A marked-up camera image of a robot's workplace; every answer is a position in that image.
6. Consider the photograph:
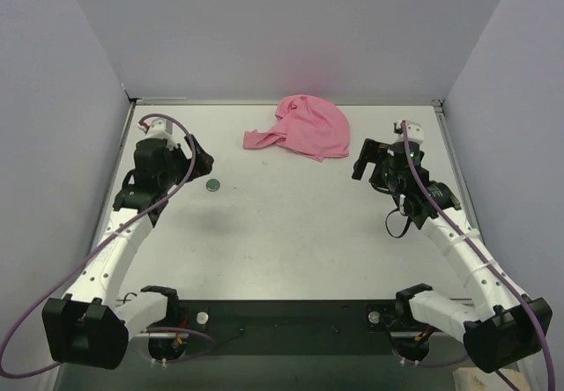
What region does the round green brooch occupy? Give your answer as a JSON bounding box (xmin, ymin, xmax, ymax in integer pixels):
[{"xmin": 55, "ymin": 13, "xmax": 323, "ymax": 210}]
[{"xmin": 205, "ymin": 179, "xmax": 221, "ymax": 192}]

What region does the pink t-shirt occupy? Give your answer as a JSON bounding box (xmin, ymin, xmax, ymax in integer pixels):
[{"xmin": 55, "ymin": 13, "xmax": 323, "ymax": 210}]
[{"xmin": 242, "ymin": 94, "xmax": 350, "ymax": 162}]

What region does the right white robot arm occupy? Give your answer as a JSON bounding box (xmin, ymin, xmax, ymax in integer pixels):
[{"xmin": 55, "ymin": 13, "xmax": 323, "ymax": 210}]
[{"xmin": 352, "ymin": 138, "xmax": 553, "ymax": 373}]

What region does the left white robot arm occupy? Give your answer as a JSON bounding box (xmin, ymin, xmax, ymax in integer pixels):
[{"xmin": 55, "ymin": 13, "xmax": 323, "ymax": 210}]
[{"xmin": 41, "ymin": 134, "xmax": 214, "ymax": 369}]

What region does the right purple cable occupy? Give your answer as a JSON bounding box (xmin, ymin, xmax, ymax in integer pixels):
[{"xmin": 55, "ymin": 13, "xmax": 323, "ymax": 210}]
[{"xmin": 391, "ymin": 122, "xmax": 554, "ymax": 391}]

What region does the purple cable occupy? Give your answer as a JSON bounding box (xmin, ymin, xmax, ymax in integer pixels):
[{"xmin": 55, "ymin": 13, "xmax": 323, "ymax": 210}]
[
  {"xmin": 391, "ymin": 122, "xmax": 554, "ymax": 391},
  {"xmin": 0, "ymin": 113, "xmax": 217, "ymax": 377}
]

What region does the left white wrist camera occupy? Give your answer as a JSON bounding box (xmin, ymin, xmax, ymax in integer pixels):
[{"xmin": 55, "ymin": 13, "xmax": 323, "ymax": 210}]
[{"xmin": 137, "ymin": 118, "xmax": 176, "ymax": 150}]

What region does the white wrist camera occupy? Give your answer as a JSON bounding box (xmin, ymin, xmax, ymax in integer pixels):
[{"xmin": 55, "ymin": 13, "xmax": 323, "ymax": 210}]
[
  {"xmin": 137, "ymin": 118, "xmax": 176, "ymax": 150},
  {"xmin": 393, "ymin": 120, "xmax": 424, "ymax": 144}
]

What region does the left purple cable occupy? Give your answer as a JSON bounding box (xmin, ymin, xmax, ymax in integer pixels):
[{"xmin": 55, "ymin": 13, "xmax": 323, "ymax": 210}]
[{"xmin": 0, "ymin": 113, "xmax": 217, "ymax": 377}]

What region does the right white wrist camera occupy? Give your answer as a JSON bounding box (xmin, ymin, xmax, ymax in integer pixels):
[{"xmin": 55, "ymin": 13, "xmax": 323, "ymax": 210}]
[{"xmin": 393, "ymin": 120, "xmax": 424, "ymax": 144}]

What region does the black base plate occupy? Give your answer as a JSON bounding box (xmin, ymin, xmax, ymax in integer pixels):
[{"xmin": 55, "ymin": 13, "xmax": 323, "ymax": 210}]
[{"xmin": 130, "ymin": 299, "xmax": 446, "ymax": 357}]

